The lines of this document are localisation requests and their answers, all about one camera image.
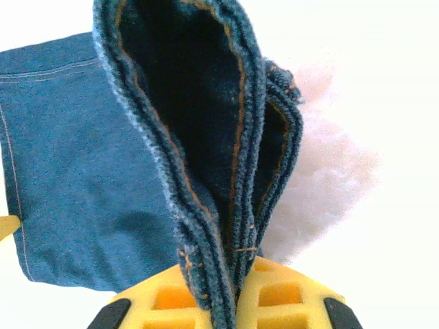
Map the blue denim skirt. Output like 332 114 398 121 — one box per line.
0 0 305 329

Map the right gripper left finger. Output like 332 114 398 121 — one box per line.
87 263 211 329

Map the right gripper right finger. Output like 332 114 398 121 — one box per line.
236 256 364 329

